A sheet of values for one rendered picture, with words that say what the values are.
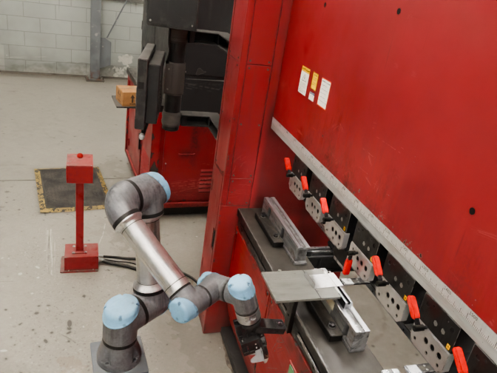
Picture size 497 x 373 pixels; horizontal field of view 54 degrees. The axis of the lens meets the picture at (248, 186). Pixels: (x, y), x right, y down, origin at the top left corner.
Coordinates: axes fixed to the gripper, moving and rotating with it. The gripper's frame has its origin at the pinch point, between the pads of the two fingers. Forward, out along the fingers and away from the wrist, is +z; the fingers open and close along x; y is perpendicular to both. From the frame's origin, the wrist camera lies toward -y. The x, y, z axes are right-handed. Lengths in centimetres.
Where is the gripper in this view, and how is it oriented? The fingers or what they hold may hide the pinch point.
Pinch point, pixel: (266, 358)
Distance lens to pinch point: 172.3
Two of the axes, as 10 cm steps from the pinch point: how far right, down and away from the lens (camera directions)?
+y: -9.4, 3.0, -1.6
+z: 1.9, 8.5, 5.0
